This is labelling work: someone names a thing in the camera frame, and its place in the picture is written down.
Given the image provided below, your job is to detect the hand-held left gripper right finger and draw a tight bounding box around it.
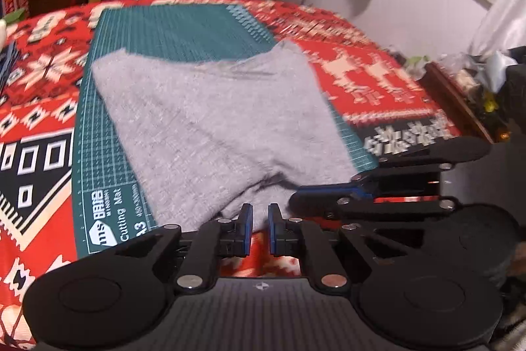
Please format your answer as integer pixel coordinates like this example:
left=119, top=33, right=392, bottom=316
left=268, top=204, right=412, bottom=293

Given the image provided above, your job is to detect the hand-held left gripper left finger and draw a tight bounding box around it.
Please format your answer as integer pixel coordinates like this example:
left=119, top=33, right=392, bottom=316
left=118, top=204, right=254, bottom=294

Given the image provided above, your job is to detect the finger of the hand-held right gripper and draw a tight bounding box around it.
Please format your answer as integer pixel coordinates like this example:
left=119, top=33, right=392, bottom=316
left=290, top=188, right=438, bottom=220
left=352, top=140, right=452, bottom=197

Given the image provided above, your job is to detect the grey ribbed polo shirt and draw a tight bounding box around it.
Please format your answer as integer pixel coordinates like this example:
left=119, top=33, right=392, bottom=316
left=91, top=39, right=362, bottom=232

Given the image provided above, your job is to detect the red patterned blanket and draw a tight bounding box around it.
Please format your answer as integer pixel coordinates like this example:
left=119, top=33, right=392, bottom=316
left=0, top=0, right=463, bottom=349

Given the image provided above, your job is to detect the pile of bedside clutter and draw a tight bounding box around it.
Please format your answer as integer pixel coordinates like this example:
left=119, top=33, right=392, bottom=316
left=405, top=47, right=526, bottom=142

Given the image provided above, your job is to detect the plain white curtain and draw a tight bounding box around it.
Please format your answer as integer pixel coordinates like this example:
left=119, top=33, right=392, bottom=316
left=470, top=0, right=526, bottom=62

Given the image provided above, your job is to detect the green cutting mat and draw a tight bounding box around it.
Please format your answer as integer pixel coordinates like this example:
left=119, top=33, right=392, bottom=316
left=72, top=3, right=379, bottom=263

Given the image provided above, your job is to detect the folded blue denim garment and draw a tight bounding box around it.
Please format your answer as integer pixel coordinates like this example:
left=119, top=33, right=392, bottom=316
left=0, top=44, right=19, bottom=88

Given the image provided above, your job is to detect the green plastic bin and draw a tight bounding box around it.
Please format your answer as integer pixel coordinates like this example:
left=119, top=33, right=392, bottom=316
left=0, top=8, right=25, bottom=25

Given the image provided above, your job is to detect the brown wooden rail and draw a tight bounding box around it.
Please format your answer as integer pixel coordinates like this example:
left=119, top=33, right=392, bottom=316
left=423, top=61, right=496, bottom=144

